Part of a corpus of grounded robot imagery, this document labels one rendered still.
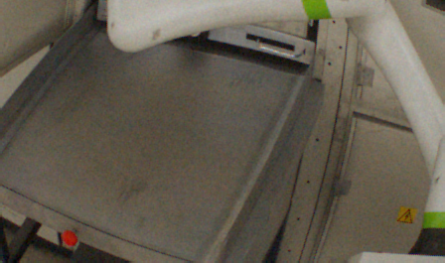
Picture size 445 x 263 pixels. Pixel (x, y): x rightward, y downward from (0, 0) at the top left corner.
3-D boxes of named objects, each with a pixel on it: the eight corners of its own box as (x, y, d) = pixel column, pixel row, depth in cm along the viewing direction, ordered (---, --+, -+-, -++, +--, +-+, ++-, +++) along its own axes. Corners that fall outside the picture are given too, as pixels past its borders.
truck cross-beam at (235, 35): (312, 65, 199) (315, 43, 196) (95, 19, 210) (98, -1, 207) (316, 56, 204) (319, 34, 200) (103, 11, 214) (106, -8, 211)
